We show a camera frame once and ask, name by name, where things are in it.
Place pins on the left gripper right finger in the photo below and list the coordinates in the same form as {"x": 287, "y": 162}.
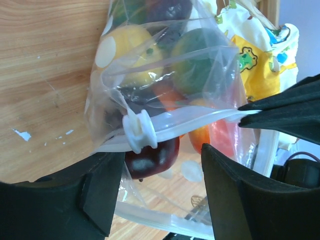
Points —
{"x": 246, "y": 205}

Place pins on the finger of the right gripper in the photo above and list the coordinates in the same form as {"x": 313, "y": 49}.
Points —
{"x": 295, "y": 111}

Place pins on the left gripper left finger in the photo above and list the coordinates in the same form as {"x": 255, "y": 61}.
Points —
{"x": 75, "y": 203}

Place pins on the dark red fake apple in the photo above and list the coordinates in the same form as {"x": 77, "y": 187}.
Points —
{"x": 152, "y": 161}

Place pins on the clear zip top bag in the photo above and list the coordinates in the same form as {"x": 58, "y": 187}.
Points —
{"x": 125, "y": 119}

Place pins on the red fake fruit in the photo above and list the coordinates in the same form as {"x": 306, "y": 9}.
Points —
{"x": 222, "y": 138}

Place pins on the green fake fruit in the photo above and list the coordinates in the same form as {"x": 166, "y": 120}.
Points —
{"x": 204, "y": 56}

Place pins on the orange fake fruit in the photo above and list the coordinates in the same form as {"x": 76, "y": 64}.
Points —
{"x": 170, "y": 98}

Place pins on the yellow fake fruit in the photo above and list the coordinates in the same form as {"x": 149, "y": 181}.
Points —
{"x": 122, "y": 55}

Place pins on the dinosaur print cloth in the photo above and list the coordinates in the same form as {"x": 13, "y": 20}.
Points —
{"x": 267, "y": 54}

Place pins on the wooden clothes rack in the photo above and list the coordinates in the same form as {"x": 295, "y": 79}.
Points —
{"x": 269, "y": 12}

